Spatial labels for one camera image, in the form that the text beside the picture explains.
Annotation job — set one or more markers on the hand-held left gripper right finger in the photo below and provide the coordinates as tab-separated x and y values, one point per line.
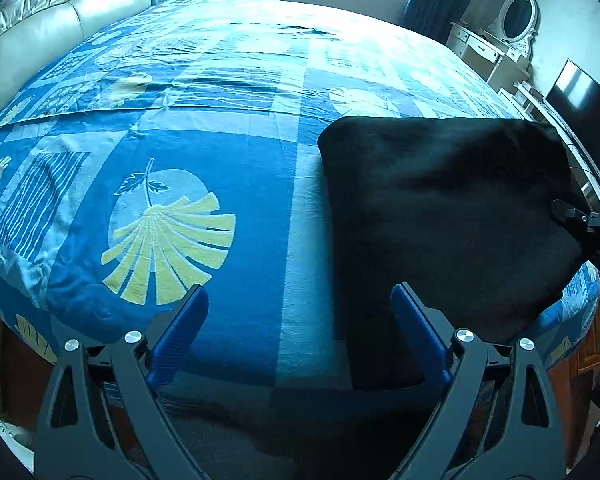
420	335

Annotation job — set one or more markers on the white oval vanity mirror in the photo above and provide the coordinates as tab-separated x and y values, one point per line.
517	20

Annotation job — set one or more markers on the brown wooden bed frame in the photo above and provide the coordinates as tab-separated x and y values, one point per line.
577	380

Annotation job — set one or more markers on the white television stand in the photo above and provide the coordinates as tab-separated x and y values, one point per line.
530	102

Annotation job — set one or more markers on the cream dresser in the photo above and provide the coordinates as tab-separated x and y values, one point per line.
480	52

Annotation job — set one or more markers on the blue leaf printed bedsheet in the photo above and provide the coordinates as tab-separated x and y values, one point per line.
180	160

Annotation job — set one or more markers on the beige tufted leather headboard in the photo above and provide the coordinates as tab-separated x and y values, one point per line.
55	15

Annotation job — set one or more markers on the black pants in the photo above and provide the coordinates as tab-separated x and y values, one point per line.
455	210

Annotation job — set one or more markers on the black flat television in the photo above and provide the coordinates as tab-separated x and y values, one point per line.
587	115

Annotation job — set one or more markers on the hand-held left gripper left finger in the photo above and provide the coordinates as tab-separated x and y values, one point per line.
182	332

